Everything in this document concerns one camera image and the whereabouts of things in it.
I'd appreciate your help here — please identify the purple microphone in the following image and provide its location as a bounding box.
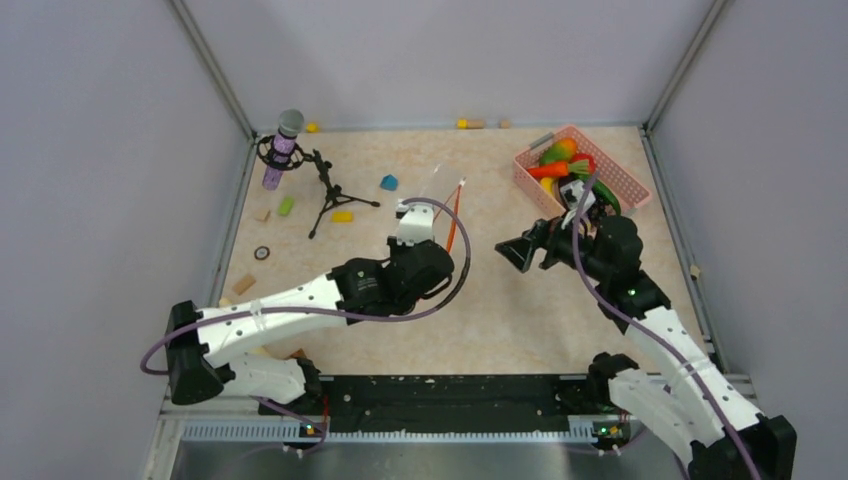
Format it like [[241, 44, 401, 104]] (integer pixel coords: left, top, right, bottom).
[[260, 109, 305, 191]]

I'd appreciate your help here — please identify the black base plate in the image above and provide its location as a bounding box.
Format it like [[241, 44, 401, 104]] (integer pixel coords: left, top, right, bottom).
[[287, 374, 624, 434]]

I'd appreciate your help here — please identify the small tan wooden cube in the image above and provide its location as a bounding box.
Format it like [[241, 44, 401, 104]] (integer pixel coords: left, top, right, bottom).
[[254, 209, 271, 222]]

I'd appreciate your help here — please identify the clear orange zip bag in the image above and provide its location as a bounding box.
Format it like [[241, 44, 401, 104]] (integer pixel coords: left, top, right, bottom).
[[395, 164, 466, 255]]

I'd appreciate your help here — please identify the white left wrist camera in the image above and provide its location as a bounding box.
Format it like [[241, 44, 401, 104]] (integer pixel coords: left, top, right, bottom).
[[395, 202, 435, 247]]

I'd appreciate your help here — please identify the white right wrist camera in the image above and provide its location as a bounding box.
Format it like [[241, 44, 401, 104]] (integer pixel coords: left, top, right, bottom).
[[557, 177, 596, 216]]

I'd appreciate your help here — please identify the pink plastic basket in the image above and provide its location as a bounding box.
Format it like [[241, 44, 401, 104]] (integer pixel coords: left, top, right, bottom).
[[512, 125, 653, 217]]

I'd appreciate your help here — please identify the yellow tan cylinder at wall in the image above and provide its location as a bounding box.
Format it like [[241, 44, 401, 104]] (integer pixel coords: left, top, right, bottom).
[[456, 118, 486, 130]]

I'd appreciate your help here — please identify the green block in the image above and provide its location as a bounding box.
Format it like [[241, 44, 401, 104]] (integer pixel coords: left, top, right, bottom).
[[276, 196, 295, 217]]

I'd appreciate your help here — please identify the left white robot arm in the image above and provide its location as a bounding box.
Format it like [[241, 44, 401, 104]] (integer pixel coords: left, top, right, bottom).
[[162, 240, 455, 414]]

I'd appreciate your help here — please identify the toy mango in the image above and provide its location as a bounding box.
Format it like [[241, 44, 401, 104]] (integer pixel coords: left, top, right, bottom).
[[539, 137, 578, 166]]

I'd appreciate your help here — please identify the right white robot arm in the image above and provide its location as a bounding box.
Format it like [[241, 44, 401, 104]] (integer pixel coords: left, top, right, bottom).
[[495, 216, 797, 479]]

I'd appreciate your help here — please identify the tan wooden block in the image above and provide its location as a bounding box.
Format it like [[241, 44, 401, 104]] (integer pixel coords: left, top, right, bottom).
[[231, 273, 256, 296]]

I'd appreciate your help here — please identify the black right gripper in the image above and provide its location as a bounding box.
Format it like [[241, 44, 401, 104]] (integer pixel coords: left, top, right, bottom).
[[497, 206, 612, 282]]

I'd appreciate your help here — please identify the black microphone tripod stand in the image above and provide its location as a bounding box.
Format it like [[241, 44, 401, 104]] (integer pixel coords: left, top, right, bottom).
[[257, 136, 381, 239]]

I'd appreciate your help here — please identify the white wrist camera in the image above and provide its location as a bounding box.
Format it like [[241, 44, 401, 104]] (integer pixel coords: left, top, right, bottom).
[[395, 202, 435, 247], [557, 177, 596, 216]]

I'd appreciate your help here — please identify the toy green cucumber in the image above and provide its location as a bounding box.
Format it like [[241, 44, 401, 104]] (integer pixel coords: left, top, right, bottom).
[[592, 180, 622, 215]]

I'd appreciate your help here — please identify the blue block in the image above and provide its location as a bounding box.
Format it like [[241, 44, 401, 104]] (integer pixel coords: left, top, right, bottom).
[[379, 174, 399, 192]]

